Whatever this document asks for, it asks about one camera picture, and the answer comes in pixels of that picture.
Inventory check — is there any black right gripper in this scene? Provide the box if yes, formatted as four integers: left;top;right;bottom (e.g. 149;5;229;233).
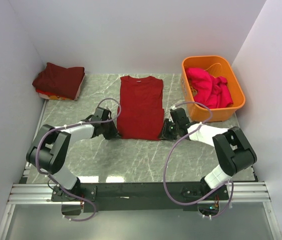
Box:
157;118;180;142

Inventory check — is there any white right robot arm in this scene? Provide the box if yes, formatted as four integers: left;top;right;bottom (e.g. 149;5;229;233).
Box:
163;107;257;200

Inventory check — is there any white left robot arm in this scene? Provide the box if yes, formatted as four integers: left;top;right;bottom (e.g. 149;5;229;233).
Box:
26;106;119;201

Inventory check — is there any pink folded t-shirt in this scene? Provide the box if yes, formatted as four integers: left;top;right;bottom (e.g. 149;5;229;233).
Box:
74;68;85;101

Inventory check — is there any pink t-shirt in basket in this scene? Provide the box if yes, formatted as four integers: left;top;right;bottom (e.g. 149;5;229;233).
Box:
186;67;234;109

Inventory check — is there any orange plastic basket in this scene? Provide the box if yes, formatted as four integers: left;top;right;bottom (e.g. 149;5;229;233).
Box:
181;55;246;122

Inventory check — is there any orange folded t-shirt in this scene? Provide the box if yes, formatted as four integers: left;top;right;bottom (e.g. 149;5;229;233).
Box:
35;89;71;101

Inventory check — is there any dark red folded t-shirt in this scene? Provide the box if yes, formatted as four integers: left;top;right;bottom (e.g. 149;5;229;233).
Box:
32;62;83;101

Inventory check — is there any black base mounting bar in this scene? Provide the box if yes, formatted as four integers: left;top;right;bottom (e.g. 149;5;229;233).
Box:
50;181;230;216

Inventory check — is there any aluminium frame rail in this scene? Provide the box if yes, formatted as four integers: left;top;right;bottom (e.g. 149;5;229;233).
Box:
0;182;282;240

